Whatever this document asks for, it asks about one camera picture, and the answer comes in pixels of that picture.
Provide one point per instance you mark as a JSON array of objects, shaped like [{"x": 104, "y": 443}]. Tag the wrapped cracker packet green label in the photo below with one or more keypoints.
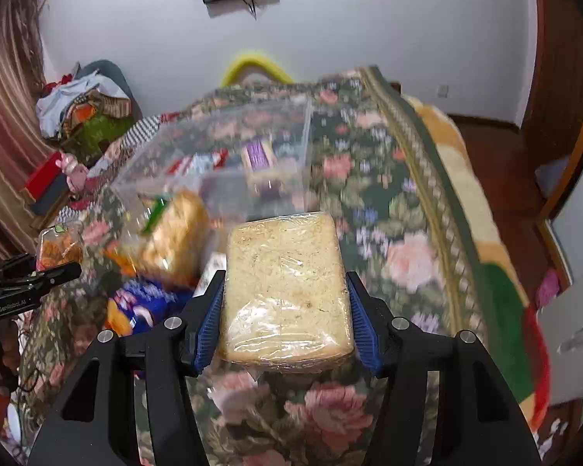
[{"x": 177, "y": 238}]

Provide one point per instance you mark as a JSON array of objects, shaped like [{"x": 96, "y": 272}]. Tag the blue snack bag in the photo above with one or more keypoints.
[{"x": 143, "y": 303}]

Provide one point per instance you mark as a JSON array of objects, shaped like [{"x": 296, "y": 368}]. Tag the purple snack packet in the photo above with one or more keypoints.
[{"x": 258, "y": 153}]

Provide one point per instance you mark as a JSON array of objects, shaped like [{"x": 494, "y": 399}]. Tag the red box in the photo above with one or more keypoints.
[{"x": 46, "y": 177}]

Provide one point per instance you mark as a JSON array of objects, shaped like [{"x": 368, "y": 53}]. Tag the pink plush toy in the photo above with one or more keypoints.
[{"x": 75, "y": 172}]

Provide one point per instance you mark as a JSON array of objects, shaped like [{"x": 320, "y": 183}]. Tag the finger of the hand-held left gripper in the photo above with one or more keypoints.
[{"x": 53, "y": 274}]

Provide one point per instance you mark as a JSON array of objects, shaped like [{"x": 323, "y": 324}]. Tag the pile of clothes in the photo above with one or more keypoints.
[{"x": 87, "y": 102}]

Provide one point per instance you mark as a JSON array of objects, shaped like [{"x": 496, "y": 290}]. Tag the yellow curved headboard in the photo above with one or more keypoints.
[{"x": 255, "y": 65}]

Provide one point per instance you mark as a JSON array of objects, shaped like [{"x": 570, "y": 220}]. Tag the orange snack packet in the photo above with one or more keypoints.
[{"x": 58, "y": 245}]

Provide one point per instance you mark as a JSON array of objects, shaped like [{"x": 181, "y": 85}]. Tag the clear plastic storage box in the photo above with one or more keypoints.
[{"x": 223, "y": 155}]

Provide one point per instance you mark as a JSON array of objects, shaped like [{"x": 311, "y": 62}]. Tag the beige cracker block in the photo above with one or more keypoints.
[{"x": 284, "y": 291}]

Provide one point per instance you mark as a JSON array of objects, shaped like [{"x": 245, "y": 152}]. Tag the floral printed blanket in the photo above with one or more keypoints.
[{"x": 272, "y": 252}]

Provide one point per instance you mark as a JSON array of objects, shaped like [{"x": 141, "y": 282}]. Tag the wooden door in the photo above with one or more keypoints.
[{"x": 561, "y": 73}]

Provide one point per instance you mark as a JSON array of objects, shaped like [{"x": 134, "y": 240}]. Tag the red and white snack packet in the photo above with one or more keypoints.
[{"x": 194, "y": 164}]

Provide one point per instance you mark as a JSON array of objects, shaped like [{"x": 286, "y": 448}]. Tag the white cabinet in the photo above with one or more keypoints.
[{"x": 573, "y": 310}]

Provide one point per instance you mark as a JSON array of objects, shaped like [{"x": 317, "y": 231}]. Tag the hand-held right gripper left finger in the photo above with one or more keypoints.
[{"x": 209, "y": 323}]

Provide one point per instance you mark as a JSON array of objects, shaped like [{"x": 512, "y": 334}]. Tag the striped curtain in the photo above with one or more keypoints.
[{"x": 9, "y": 121}]

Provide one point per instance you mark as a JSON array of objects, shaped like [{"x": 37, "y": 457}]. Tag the plush striped blanket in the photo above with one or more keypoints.
[{"x": 490, "y": 252}]

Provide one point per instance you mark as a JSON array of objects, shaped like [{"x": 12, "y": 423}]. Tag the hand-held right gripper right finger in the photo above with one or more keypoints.
[{"x": 364, "y": 325}]

